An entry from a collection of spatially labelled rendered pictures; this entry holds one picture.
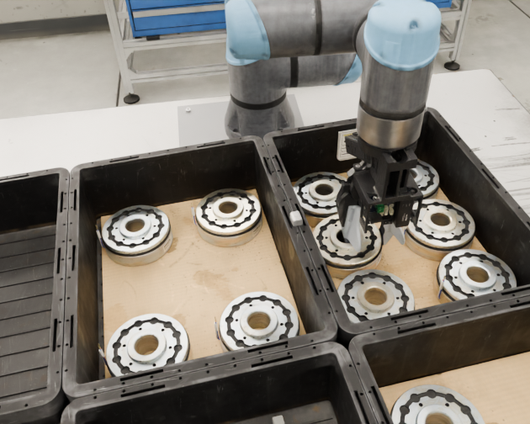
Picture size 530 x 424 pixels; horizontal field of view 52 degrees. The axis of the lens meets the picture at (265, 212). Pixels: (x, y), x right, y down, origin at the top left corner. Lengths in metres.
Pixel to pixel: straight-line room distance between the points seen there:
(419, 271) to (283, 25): 0.40
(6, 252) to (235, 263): 0.36
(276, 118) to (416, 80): 0.56
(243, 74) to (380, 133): 0.49
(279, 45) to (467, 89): 0.91
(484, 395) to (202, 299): 0.38
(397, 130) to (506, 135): 0.75
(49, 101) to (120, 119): 1.62
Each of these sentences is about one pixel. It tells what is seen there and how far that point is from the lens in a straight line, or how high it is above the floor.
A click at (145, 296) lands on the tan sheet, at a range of 0.80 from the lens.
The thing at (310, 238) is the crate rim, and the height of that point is 0.93.
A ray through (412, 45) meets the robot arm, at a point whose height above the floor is 1.19.
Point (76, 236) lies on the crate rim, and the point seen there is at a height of 0.93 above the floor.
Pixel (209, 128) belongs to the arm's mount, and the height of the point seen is 0.76.
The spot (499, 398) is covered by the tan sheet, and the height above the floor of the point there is 0.83.
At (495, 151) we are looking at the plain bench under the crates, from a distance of 1.31.
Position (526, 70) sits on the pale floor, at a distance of 3.21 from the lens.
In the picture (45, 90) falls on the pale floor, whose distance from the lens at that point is 3.12.
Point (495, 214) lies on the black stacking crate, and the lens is 0.85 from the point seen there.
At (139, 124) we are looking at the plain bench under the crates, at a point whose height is 0.70.
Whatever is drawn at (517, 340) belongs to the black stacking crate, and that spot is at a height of 0.86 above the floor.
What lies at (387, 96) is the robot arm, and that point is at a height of 1.13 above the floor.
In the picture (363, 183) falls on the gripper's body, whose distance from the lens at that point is 0.70.
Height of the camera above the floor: 1.44
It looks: 43 degrees down
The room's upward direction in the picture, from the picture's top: 3 degrees counter-clockwise
